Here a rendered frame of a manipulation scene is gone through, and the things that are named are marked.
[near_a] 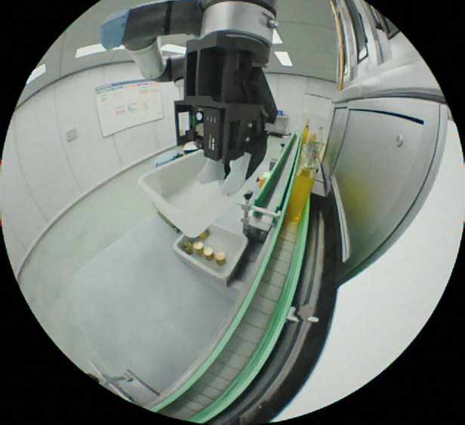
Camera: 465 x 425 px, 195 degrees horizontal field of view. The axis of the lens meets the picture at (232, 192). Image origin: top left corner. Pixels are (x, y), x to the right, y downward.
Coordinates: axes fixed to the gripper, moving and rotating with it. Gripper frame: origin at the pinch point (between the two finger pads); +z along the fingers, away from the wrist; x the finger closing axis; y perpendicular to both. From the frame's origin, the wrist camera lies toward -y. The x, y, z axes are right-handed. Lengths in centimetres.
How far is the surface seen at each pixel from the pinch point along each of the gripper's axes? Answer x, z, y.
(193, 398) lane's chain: 20.2, 20.6, 39.5
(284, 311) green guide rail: 19.6, 12.0, 9.4
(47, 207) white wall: -321, 107, 176
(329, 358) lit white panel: 28.6, 5.6, 15.7
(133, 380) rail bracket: 9, 24, 50
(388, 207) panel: 25.3, -7.4, -4.1
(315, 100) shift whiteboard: -30, -62, -610
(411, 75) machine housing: 22.7, -28.7, -7.3
